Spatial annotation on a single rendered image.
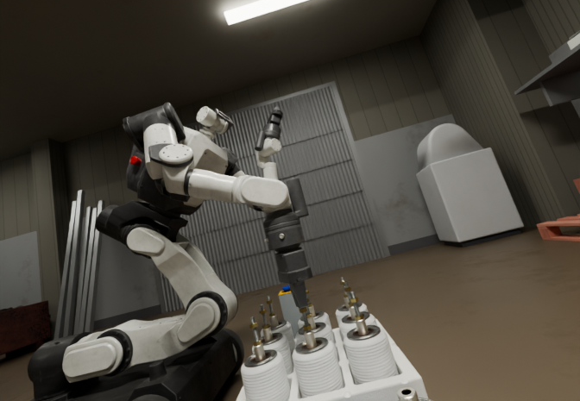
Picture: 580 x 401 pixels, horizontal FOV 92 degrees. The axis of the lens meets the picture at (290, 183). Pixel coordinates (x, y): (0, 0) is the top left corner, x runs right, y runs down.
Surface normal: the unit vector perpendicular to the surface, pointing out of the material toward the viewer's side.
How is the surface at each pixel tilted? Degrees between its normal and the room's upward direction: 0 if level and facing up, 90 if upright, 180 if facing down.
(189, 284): 90
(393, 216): 90
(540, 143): 90
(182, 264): 114
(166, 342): 101
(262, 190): 90
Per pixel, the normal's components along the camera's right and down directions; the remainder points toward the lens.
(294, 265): 0.29, -0.27
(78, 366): -0.11, -0.18
